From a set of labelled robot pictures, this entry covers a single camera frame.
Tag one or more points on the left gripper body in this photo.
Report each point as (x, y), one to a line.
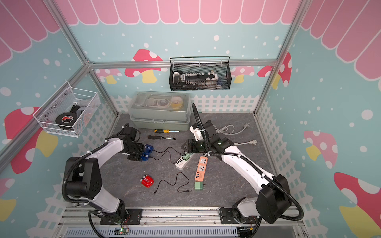
(135, 150)

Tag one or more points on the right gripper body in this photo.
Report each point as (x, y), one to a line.
(196, 147)

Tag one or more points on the green adapter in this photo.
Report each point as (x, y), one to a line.
(186, 156)
(198, 185)

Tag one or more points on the green adapter front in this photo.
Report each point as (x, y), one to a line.
(198, 185)

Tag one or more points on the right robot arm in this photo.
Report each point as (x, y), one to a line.
(273, 200)

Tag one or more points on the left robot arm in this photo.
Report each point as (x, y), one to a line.
(82, 181)

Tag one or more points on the white power strip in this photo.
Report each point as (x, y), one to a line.
(180, 164)

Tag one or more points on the yellow black screwdriver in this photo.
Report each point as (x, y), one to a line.
(161, 131)

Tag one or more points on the orange power strip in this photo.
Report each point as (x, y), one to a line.
(200, 172)

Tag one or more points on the green translucent storage box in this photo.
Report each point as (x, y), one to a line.
(161, 110)

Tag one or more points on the black tape roll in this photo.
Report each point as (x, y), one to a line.
(66, 121)

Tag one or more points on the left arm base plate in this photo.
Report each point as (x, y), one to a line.
(125, 217)

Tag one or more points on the black wire mesh basket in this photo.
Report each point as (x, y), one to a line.
(200, 73)

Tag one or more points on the white wire basket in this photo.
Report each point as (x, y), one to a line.
(68, 99)

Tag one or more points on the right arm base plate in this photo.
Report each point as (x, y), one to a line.
(231, 216)

